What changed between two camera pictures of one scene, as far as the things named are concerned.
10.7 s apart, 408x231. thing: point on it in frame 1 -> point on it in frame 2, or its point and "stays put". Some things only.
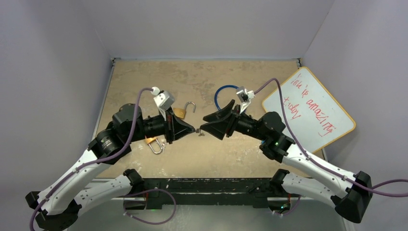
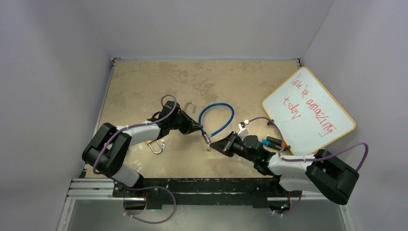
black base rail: (205, 191) stays put
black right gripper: (218, 129) -> (224, 146)
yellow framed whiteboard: (315, 118) stays put
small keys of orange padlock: (163, 144) stays put
